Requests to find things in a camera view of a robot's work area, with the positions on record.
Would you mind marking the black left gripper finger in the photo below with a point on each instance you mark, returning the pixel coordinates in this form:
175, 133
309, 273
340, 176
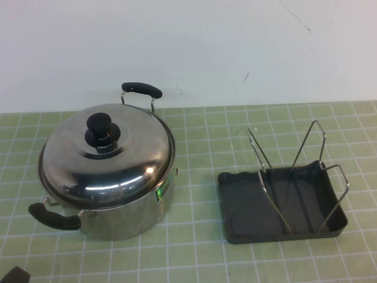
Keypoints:
19, 277

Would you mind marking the stainless steel lid black knob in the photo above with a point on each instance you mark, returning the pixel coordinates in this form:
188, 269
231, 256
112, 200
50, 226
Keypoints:
73, 165

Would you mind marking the green grid mat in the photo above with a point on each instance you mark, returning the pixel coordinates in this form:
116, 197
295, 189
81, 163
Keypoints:
200, 253

